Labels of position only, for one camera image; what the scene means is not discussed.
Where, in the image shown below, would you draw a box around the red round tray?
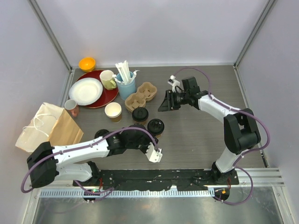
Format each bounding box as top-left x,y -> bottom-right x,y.
76,70 -> 119,108

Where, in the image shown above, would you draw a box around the small white pink cup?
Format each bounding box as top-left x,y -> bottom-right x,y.
64,99 -> 79,117

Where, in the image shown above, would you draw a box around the lidded brown paper cup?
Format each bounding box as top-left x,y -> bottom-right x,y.
131,107 -> 150,126

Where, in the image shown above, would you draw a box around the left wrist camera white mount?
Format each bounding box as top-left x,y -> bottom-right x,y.
145,143 -> 163,163

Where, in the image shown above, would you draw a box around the pale yellow mug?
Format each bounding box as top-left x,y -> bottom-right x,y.
100,70 -> 117,90

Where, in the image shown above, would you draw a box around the aluminium rail frame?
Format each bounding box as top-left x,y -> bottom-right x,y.
29,168 -> 285,189

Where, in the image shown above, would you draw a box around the cardboard cup carrier back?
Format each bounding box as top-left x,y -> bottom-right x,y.
136,82 -> 157,101

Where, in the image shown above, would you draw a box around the blue cup holder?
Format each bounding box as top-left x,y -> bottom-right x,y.
116,72 -> 136,100

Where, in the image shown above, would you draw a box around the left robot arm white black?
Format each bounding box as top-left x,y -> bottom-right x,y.
21,126 -> 163,193

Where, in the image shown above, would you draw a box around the brown paper bag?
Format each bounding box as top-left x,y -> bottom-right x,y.
15,102 -> 84,154

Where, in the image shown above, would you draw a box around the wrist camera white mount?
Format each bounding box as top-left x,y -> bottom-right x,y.
145,143 -> 163,163
168,75 -> 180,92

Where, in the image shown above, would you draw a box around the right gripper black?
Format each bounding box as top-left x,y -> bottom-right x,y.
158,90 -> 190,112

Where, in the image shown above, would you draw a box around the cardboard cup carrier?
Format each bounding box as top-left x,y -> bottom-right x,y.
136,82 -> 157,101
125,93 -> 147,112

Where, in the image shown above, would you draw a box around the cardboard cup carrier front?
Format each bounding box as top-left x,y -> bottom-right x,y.
125,93 -> 147,112

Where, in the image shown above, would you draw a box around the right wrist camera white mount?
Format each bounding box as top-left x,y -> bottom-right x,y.
168,75 -> 180,92

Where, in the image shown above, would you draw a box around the black cup lid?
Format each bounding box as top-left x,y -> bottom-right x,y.
131,107 -> 150,122
147,119 -> 165,136

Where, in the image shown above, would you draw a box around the white slotted cable duct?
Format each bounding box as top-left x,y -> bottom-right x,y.
39,188 -> 214,198

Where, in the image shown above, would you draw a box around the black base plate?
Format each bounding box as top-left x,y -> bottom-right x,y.
80,169 -> 239,191

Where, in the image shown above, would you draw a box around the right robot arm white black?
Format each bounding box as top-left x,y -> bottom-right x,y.
158,76 -> 261,184

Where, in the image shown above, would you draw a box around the white wrapped straws bundle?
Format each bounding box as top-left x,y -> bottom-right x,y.
113,60 -> 139,85

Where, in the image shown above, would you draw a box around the brown paper cups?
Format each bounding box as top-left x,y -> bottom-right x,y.
105,102 -> 122,123

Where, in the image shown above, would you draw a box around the white plate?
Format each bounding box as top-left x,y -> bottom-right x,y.
69,77 -> 103,106

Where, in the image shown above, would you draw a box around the black lid stack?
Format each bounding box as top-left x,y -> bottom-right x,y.
94,129 -> 109,139

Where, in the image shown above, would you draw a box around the orange bowl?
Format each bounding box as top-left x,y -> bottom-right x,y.
78,57 -> 96,72

